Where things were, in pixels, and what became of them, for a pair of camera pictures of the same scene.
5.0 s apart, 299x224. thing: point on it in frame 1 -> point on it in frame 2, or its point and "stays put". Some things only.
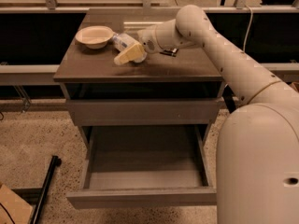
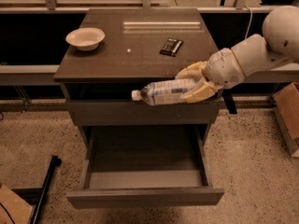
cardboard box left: x=13 y=208 stays put
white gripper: x=148 y=40 -> x=221 y=68
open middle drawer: x=143 y=166 stays put
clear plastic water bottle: x=123 y=41 -> x=164 y=92
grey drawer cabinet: x=149 y=121 stays put
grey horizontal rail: x=44 y=75 stays put
